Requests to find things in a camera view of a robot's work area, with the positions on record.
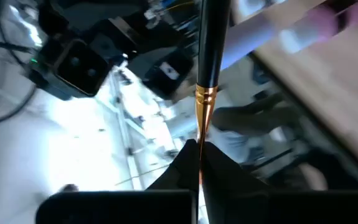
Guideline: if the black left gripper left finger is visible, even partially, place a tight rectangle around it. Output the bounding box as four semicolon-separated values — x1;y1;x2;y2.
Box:
37;139;200;224

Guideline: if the person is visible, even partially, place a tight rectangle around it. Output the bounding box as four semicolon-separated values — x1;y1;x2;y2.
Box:
211;93;304;166

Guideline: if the lavender plastic cup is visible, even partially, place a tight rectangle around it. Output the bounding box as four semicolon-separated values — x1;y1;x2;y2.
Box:
220;12;291;71

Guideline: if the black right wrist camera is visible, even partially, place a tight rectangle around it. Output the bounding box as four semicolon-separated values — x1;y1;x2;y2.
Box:
26;39;111;99

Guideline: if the black aluminium table frame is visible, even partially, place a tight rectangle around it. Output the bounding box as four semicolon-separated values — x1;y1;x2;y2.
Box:
248;51;358;190

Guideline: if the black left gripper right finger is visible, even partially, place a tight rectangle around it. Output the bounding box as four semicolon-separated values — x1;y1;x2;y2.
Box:
202;142;358;224

